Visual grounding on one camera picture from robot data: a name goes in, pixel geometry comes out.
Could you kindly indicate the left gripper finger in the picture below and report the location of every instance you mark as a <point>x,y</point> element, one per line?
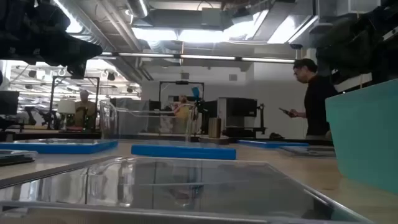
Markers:
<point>87,51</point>

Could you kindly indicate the blue jewel case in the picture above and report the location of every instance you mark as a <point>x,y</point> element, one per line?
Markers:
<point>267,144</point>
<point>62,147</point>
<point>183,152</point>

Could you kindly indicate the black white patterned jewel case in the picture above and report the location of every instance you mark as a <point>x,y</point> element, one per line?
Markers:
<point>308,151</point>

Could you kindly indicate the clear jewel case black spine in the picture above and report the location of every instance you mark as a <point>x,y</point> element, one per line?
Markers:
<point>199,186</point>

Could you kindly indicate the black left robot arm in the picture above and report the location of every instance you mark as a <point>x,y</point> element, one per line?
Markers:
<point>18,18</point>

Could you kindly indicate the person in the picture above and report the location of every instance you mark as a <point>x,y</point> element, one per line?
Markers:
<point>317,102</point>
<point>183,113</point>
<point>85,109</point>

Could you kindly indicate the white lampshade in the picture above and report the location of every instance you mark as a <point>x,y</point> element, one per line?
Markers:
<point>66,106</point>

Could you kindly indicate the black monitor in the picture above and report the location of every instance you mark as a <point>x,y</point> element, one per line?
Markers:
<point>8,102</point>

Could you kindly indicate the clear plastic bin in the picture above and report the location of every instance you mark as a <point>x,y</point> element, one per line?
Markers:
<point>107,119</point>

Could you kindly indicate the translucent teal plastic bin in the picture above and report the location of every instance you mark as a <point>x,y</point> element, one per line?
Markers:
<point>367,133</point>

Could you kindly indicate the black stand with platform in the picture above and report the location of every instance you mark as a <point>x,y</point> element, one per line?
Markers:
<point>262,115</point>

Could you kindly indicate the small black object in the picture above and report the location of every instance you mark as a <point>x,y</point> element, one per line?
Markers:
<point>276,136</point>

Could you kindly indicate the black and white cabinet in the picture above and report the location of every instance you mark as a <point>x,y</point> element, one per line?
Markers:
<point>242,107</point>

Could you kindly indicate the blue rectangular item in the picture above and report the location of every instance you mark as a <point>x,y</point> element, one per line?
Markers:
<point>196,93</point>

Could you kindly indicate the long ceiling light bar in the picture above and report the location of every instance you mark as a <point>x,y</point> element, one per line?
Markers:
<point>205,57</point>

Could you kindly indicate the black gantry frame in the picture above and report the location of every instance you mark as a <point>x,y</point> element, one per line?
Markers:
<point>182,82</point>
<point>74,77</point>

